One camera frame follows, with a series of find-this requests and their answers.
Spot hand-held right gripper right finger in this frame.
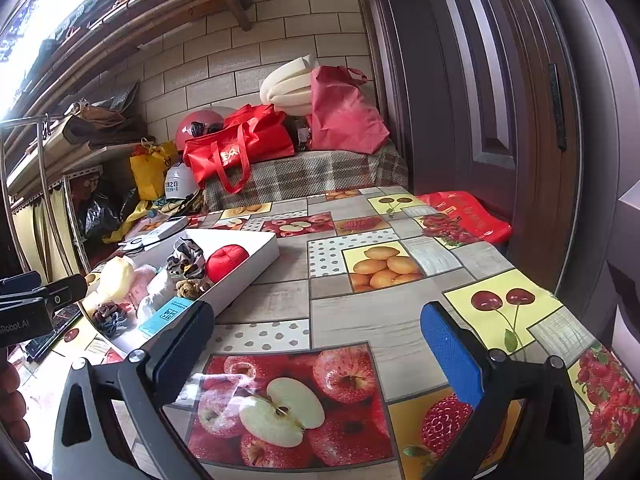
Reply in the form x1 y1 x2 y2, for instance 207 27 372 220
419 301 584 480

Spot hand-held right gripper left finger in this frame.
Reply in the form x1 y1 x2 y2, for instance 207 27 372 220
51 301 216 480

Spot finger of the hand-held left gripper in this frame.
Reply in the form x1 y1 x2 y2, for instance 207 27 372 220
0 271 89 313

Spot blue tissue packet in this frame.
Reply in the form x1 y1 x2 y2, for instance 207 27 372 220
137 296 194 337

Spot yellow sponge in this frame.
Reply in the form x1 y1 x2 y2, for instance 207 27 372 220
97 256 136 296

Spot dark grey scrunchie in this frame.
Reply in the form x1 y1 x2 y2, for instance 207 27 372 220
91 301 130 334

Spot brown gold scrunchie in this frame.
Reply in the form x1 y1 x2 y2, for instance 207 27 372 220
175 280 213 302

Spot pink soft pad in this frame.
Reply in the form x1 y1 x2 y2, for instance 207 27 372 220
127 266 159 306

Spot black white patterned scrunchie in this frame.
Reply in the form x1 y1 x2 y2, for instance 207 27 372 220
166 239 207 279

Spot red apple plush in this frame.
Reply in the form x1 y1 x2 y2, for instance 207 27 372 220
206 244 250 284

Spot white cardboard box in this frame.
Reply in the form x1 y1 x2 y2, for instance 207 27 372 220
82 229 280 356

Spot person's left hand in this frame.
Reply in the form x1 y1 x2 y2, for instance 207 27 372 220
0 360 32 458

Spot yellow curtain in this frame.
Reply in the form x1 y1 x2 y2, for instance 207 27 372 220
10 180 86 281

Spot white metal shelf rack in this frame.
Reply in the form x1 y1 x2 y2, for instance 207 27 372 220
62 167 106 266

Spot black plastic bag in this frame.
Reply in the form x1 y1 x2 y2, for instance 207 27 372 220
82 192 124 239

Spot stack of wooden boards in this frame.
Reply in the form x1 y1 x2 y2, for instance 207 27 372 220
5 130 92 192

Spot chrome tube rack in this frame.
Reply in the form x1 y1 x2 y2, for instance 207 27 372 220
0 115 57 281

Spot red printed shopping bag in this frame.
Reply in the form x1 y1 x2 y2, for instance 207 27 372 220
417 191 513 247

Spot yellow shopping bag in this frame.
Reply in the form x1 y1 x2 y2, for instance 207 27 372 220
130 140 179 201

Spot white helmet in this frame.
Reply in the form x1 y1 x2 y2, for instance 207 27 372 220
164 162 201 201

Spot brown folded bags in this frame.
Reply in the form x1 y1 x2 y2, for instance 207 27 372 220
62 80 147 147

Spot red helmet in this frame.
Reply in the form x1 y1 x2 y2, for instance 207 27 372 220
175 110 226 153

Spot glossy red tote bag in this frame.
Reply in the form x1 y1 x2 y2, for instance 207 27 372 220
182 105 296 195

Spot plaid sofa cover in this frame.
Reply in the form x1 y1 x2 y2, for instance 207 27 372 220
202 145 408 211

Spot brown metal door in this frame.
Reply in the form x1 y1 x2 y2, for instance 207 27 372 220
350 0 586 291

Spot red nonwoven bag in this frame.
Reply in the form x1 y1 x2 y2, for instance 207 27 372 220
306 66 391 155

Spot grey metal door leaf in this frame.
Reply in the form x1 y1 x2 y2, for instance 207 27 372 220
530 0 640 361

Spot cream foam roll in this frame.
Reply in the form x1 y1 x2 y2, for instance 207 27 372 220
259 54 321 117

